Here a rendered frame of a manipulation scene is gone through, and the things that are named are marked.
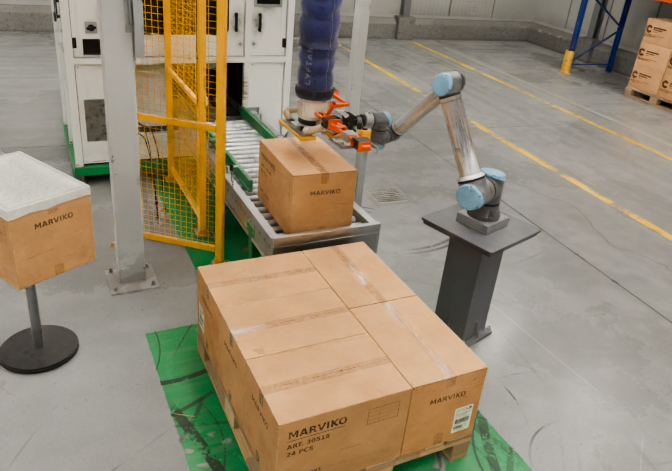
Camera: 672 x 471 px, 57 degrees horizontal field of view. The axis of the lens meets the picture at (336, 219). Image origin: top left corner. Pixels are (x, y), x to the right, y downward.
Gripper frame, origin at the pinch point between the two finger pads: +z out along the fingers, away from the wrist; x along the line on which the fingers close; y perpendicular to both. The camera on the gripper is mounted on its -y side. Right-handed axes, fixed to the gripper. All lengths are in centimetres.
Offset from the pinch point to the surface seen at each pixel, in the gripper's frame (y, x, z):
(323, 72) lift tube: 17.3, 24.2, 0.3
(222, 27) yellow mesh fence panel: 66, 39, 43
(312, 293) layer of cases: -59, -68, 35
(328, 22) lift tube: 16, 52, 0
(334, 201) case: -3.8, -46.6, -3.3
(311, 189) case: -3.2, -37.3, 12.1
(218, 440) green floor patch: -85, -123, 91
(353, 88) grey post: 268, -60, -163
